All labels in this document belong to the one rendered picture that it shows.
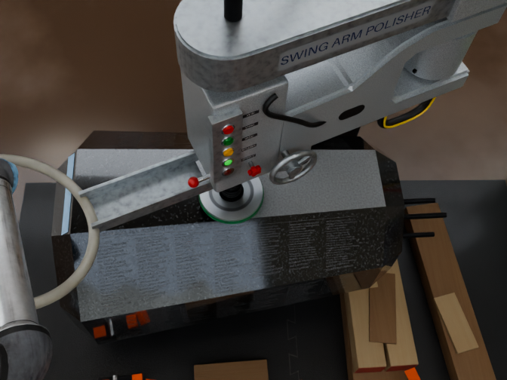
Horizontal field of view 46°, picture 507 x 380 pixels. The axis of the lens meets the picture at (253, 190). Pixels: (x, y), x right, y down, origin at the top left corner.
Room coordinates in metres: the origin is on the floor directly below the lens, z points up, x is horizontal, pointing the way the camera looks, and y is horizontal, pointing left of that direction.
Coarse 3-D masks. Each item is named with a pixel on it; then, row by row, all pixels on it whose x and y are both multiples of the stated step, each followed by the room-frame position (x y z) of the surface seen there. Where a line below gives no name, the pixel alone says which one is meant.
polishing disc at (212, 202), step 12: (204, 180) 0.97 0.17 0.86; (252, 180) 0.98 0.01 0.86; (204, 192) 0.92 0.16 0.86; (216, 192) 0.93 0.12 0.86; (252, 192) 0.94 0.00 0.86; (204, 204) 0.88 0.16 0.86; (216, 204) 0.88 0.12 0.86; (228, 204) 0.88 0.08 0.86; (240, 204) 0.89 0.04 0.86; (252, 204) 0.89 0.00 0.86; (216, 216) 0.84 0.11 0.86; (228, 216) 0.84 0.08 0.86; (240, 216) 0.84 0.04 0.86
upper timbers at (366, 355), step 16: (400, 288) 0.87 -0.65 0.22; (352, 304) 0.79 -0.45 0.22; (368, 304) 0.79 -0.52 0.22; (400, 304) 0.80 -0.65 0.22; (352, 320) 0.72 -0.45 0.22; (368, 320) 0.72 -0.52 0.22; (400, 320) 0.73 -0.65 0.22; (352, 336) 0.66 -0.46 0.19; (368, 336) 0.66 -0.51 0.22; (400, 336) 0.67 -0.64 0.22; (352, 352) 0.60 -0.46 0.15; (368, 352) 0.59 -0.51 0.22; (384, 352) 0.60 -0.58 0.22; (400, 352) 0.60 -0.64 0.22; (368, 368) 0.53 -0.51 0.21; (384, 368) 0.54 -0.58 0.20; (400, 368) 0.55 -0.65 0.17
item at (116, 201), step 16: (176, 160) 0.90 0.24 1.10; (192, 160) 0.93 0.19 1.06; (128, 176) 0.83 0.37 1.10; (144, 176) 0.85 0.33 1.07; (160, 176) 0.86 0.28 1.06; (176, 176) 0.87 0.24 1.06; (80, 192) 0.76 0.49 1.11; (96, 192) 0.78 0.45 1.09; (112, 192) 0.79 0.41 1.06; (128, 192) 0.80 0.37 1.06; (144, 192) 0.80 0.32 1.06; (160, 192) 0.81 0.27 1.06; (176, 192) 0.79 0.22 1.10; (192, 192) 0.81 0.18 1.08; (96, 208) 0.74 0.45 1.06; (112, 208) 0.74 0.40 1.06; (128, 208) 0.75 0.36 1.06; (144, 208) 0.73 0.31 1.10; (160, 208) 0.76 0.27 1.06; (96, 224) 0.67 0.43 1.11; (112, 224) 0.69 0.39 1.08
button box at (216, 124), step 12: (216, 120) 0.78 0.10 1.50; (228, 120) 0.79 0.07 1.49; (240, 120) 0.81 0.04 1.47; (216, 132) 0.78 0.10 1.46; (240, 132) 0.81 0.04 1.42; (216, 144) 0.78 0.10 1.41; (240, 144) 0.81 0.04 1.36; (216, 156) 0.77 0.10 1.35; (228, 156) 0.79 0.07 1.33; (240, 156) 0.81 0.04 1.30; (216, 168) 0.77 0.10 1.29; (240, 168) 0.81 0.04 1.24; (216, 180) 0.77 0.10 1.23
